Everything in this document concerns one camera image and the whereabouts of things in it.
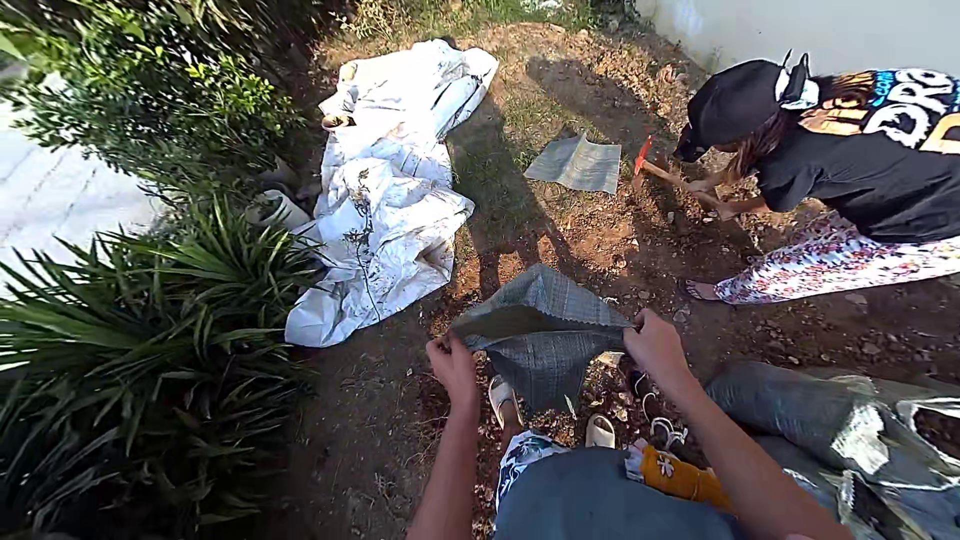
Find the filled grey-green sack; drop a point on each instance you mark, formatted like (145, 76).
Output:
(787, 409)
(892, 502)

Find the white round pot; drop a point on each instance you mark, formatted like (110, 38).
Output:
(277, 210)

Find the person's body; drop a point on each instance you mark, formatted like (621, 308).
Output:
(600, 499)

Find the grey-green woven sack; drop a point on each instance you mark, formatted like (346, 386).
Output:
(546, 352)

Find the person's legs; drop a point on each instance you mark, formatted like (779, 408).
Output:
(517, 454)

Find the person's right forearm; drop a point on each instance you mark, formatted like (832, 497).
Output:
(750, 465)

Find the black shoe with white laces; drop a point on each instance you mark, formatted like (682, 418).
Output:
(664, 431)

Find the person's left hand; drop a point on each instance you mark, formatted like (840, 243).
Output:
(456, 369)

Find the open sack of soil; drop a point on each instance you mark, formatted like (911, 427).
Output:
(934, 439)

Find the long-leaved green plant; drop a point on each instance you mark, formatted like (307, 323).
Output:
(150, 360)

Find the person's right fingers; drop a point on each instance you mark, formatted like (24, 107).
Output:
(637, 327)

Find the yellow cloth with white flower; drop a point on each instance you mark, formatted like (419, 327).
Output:
(679, 478)

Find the person's left forearm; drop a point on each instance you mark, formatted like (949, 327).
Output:
(451, 465)

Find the person's right hand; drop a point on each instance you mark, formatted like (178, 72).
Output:
(658, 352)

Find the leafy green bush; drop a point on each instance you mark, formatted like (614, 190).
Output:
(172, 97)

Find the flat pale grey woven sack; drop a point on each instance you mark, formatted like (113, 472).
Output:
(577, 165)

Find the person's left fingers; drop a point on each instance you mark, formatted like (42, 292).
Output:
(438, 347)

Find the white crumpled tarp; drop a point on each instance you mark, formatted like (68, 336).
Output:
(390, 187)

